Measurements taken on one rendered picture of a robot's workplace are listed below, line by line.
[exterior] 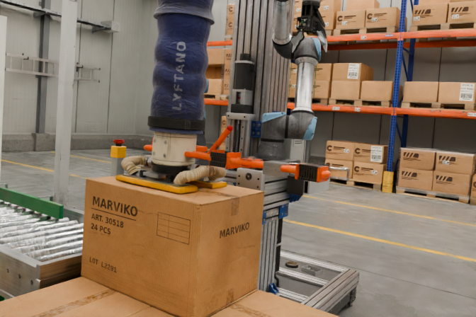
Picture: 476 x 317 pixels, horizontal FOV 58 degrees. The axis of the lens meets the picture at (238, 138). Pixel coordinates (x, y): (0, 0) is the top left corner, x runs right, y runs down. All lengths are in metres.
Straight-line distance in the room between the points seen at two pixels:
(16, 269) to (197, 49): 1.16
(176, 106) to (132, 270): 0.63
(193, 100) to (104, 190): 0.49
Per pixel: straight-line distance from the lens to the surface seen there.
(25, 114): 12.01
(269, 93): 2.36
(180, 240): 1.50
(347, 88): 9.01
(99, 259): 1.83
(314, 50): 2.24
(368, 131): 10.18
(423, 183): 8.58
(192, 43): 1.68
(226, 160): 1.55
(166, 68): 1.67
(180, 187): 1.57
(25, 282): 2.02
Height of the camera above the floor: 1.24
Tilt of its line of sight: 3 degrees down
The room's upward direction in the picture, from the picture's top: 4 degrees clockwise
